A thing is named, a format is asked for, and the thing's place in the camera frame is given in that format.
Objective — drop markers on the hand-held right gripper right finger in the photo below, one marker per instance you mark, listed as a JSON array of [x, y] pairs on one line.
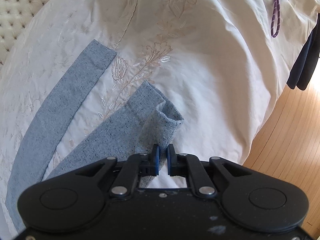
[[171, 160]]

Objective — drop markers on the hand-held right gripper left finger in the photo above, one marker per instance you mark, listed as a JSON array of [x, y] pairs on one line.
[[155, 160]]

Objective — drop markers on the blue-grey knit pants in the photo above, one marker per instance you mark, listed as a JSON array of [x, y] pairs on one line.
[[117, 135]]

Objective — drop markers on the cream embroidered bedspread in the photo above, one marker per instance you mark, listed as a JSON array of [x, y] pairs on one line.
[[212, 55]]

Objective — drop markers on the dark cloth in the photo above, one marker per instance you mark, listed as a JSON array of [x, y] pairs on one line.
[[303, 67]]

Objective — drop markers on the white quilted bed cover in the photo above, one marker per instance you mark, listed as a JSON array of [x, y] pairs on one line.
[[50, 37]]

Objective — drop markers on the cream tufted headboard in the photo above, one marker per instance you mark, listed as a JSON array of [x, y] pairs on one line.
[[17, 7]]

